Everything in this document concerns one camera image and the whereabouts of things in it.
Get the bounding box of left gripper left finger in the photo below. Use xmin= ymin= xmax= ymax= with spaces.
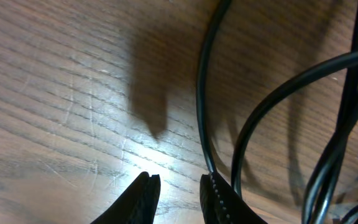
xmin=91 ymin=172 xmax=161 ymax=224

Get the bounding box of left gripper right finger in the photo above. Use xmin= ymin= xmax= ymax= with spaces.
xmin=200 ymin=172 xmax=267 ymax=224

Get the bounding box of black cable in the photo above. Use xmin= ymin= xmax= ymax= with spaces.
xmin=196 ymin=0 xmax=358 ymax=224

